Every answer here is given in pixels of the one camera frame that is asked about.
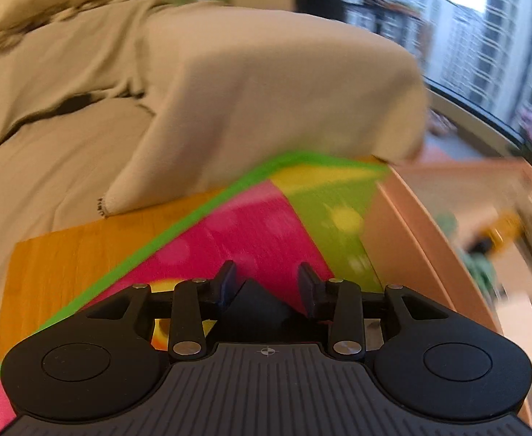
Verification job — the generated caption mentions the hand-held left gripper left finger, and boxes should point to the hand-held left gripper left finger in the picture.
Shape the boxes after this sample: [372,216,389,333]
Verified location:
[85,261,238,358]

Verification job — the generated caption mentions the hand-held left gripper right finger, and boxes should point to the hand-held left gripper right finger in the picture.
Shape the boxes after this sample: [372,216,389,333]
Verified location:
[296,263,449,359]

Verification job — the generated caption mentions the black rectangular block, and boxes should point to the black rectangular block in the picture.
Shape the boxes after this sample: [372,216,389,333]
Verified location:
[223,279,291,342]

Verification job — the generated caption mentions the pink cardboard box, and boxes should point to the pink cardboard box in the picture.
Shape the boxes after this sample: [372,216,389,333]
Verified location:
[365,156,532,436]

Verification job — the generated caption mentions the yellow transparent bottle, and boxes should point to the yellow transparent bottle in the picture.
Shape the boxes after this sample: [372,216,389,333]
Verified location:
[474,210,527,254]

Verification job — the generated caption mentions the colourful cartoon play mat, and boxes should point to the colourful cartoon play mat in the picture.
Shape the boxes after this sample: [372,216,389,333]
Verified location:
[0,150,392,436]

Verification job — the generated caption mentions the beige covered sofa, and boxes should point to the beige covered sofa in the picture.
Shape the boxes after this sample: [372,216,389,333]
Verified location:
[0,0,431,373]

